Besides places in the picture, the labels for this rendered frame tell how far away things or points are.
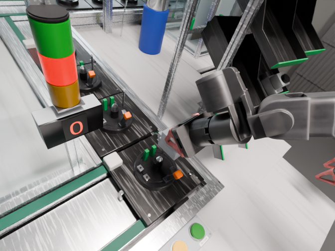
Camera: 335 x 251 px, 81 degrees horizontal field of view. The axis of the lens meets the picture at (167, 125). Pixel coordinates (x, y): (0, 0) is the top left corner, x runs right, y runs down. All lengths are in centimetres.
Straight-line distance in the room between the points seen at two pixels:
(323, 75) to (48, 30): 312
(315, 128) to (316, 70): 293
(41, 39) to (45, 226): 49
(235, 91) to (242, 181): 63
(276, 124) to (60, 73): 32
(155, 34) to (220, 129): 108
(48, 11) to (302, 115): 36
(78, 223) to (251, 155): 76
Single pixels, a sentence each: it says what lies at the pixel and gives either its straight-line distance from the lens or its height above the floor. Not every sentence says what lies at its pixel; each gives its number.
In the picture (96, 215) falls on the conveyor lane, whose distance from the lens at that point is 65.
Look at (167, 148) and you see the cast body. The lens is 49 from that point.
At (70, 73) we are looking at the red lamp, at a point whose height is 133.
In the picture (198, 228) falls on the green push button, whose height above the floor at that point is 97.
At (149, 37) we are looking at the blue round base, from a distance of 136.
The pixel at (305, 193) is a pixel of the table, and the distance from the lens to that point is 108.
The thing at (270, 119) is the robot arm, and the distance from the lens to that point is 30.
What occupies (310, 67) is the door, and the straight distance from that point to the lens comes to 325.
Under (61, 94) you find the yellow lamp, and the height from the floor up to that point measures 129.
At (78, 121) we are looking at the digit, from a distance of 43.
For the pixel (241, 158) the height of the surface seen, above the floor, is 86.
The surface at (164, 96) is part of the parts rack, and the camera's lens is 78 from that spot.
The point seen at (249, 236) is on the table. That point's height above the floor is 86.
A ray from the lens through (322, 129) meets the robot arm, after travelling 33.
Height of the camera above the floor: 154
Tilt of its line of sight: 47 degrees down
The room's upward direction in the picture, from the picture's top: 19 degrees clockwise
